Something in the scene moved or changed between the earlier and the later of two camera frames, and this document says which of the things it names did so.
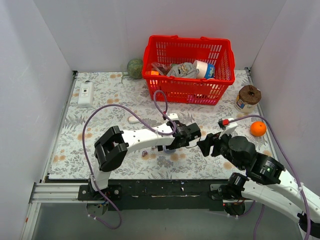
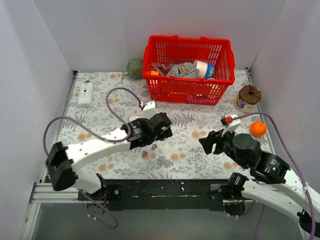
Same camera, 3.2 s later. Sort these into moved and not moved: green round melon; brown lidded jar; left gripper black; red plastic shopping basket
Moved: left gripper black
Not moved: brown lidded jar; green round melon; red plastic shopping basket
